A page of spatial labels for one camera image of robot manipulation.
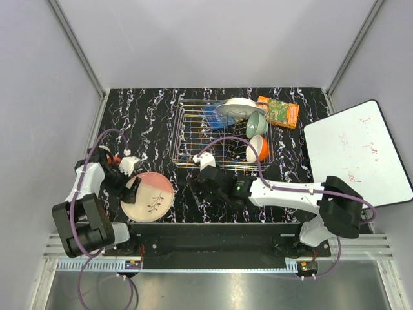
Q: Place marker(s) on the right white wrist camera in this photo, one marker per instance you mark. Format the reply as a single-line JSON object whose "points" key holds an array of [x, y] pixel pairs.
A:
{"points": [[204, 160]]}

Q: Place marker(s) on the metal wire dish rack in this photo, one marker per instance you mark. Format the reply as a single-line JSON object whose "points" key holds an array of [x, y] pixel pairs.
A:
{"points": [[192, 135]]}

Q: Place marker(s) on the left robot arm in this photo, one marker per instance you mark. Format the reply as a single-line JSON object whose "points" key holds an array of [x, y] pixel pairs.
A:
{"points": [[81, 220]]}

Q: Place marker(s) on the green ceramic bowl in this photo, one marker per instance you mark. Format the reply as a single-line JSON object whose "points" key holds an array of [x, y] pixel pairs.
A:
{"points": [[256, 125]]}

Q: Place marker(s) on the orange bowl white inside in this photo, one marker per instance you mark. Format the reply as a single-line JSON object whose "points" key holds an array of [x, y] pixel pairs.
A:
{"points": [[261, 146]]}

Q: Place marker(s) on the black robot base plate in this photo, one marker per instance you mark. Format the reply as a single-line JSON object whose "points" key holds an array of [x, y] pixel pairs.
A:
{"points": [[213, 248]]}

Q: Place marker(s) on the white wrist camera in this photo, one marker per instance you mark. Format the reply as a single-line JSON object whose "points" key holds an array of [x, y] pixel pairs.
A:
{"points": [[204, 160], [128, 165]]}

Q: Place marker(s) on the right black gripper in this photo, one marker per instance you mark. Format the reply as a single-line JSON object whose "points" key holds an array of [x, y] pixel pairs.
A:
{"points": [[195, 186]]}

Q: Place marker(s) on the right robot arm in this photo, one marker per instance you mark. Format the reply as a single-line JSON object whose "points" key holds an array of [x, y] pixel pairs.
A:
{"points": [[335, 205]]}

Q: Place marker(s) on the orange mug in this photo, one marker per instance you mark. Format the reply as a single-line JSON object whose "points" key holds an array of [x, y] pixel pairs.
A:
{"points": [[112, 160]]}

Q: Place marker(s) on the orange green book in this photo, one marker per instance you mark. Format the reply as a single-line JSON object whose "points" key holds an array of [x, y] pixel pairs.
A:
{"points": [[278, 112]]}

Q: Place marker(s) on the blue landscape book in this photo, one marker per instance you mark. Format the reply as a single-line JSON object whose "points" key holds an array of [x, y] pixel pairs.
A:
{"points": [[216, 120]]}

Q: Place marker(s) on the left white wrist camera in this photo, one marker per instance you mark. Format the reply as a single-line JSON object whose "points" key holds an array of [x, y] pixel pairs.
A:
{"points": [[128, 165]]}

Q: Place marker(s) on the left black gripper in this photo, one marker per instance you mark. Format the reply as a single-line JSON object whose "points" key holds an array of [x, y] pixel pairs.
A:
{"points": [[117, 192]]}

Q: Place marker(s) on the white paper plate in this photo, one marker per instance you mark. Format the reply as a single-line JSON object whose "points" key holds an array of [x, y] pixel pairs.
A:
{"points": [[239, 108]]}

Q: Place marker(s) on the pink cream floral plate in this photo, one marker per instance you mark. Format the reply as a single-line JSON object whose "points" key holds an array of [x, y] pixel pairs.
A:
{"points": [[154, 197]]}

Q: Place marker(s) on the white whiteboard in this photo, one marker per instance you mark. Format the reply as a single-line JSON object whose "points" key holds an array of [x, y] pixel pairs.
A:
{"points": [[356, 146]]}

